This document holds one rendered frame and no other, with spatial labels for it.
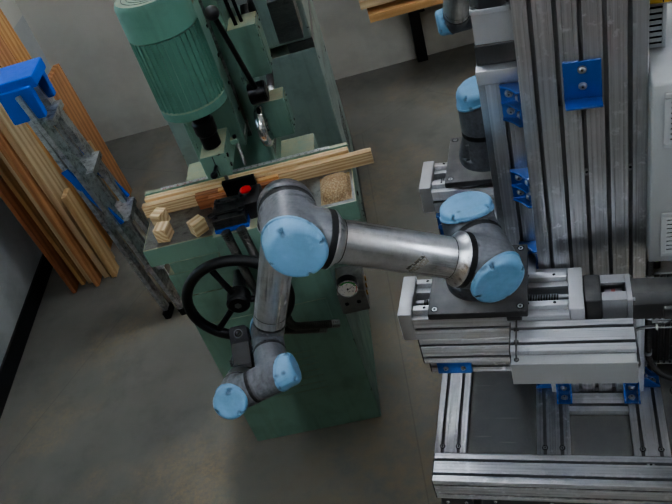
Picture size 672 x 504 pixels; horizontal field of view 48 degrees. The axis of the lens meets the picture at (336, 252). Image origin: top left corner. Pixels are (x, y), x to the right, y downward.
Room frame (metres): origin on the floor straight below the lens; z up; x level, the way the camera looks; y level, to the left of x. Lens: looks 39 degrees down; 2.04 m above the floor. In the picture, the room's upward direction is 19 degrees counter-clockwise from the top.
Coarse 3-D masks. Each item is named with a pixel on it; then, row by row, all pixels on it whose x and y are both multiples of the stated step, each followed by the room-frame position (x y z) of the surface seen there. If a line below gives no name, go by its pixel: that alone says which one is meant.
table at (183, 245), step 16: (320, 176) 1.76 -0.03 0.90; (352, 176) 1.71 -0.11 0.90; (320, 192) 1.69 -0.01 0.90; (352, 192) 1.64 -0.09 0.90; (192, 208) 1.82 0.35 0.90; (208, 208) 1.79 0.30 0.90; (336, 208) 1.60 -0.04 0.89; (352, 208) 1.60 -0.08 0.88; (176, 224) 1.76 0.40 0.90; (208, 224) 1.71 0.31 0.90; (176, 240) 1.69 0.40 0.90; (192, 240) 1.67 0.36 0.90; (208, 240) 1.66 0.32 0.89; (160, 256) 1.68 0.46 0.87; (176, 256) 1.67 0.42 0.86; (192, 256) 1.67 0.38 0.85; (224, 272) 1.56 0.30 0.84
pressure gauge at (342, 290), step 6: (342, 276) 1.57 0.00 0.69; (348, 276) 1.56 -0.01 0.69; (354, 276) 1.57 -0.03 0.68; (336, 282) 1.57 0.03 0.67; (342, 282) 1.55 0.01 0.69; (348, 282) 1.55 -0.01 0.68; (354, 282) 1.54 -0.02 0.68; (342, 288) 1.55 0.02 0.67; (348, 288) 1.55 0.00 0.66; (354, 288) 1.54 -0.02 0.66; (342, 294) 1.55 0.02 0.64; (348, 294) 1.55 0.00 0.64; (354, 294) 1.54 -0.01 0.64
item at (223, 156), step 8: (224, 128) 1.89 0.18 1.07; (224, 136) 1.84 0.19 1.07; (224, 144) 1.80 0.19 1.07; (208, 152) 1.79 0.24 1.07; (216, 152) 1.77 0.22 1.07; (224, 152) 1.76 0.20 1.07; (232, 152) 1.84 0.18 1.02; (200, 160) 1.77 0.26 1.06; (208, 160) 1.76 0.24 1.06; (216, 160) 1.76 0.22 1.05; (224, 160) 1.76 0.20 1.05; (232, 160) 1.81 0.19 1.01; (208, 168) 1.77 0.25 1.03; (224, 168) 1.76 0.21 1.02; (232, 168) 1.77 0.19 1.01; (208, 176) 1.77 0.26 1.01
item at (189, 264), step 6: (216, 252) 1.66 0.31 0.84; (192, 258) 1.67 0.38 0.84; (198, 258) 1.67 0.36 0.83; (204, 258) 1.66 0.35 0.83; (210, 258) 1.66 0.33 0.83; (174, 264) 1.68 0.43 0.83; (180, 264) 1.67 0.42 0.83; (186, 264) 1.67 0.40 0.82; (192, 264) 1.67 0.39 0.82; (198, 264) 1.67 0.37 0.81; (174, 270) 1.68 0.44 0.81; (180, 270) 1.68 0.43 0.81; (186, 270) 1.67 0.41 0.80
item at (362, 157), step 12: (336, 156) 1.77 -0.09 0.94; (348, 156) 1.75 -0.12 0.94; (360, 156) 1.74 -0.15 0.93; (372, 156) 1.75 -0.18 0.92; (288, 168) 1.79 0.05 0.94; (300, 168) 1.77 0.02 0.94; (312, 168) 1.76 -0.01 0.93; (324, 168) 1.76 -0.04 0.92; (336, 168) 1.75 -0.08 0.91; (348, 168) 1.75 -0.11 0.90; (300, 180) 1.77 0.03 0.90; (192, 192) 1.83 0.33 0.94; (144, 204) 1.85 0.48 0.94; (156, 204) 1.84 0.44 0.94; (168, 204) 1.83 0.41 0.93; (180, 204) 1.83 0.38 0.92; (192, 204) 1.82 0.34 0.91
